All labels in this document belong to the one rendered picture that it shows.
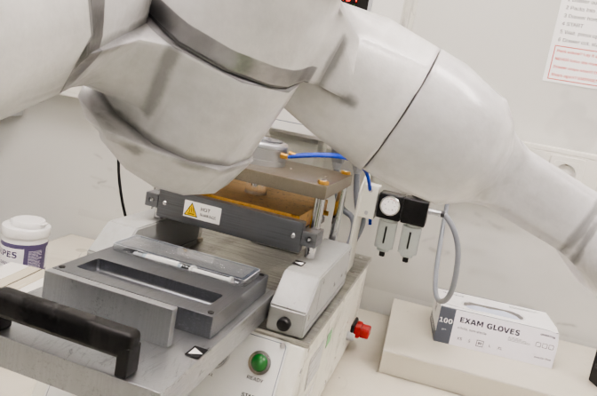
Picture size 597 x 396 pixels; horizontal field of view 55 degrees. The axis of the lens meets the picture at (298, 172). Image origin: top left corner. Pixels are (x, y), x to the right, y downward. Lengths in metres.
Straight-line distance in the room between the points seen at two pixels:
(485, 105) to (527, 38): 0.94
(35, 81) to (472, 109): 0.28
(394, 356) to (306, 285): 0.40
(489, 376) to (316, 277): 0.48
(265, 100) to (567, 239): 0.34
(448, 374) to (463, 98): 0.77
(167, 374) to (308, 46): 0.33
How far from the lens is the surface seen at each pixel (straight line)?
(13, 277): 1.09
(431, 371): 1.12
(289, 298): 0.74
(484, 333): 1.21
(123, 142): 0.36
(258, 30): 0.32
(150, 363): 0.56
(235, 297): 0.66
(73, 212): 1.65
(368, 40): 0.40
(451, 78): 0.41
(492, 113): 0.42
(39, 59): 0.25
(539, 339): 1.23
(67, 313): 0.55
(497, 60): 1.34
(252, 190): 0.91
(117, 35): 0.31
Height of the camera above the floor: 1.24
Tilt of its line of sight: 8 degrees down
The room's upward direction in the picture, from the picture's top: 10 degrees clockwise
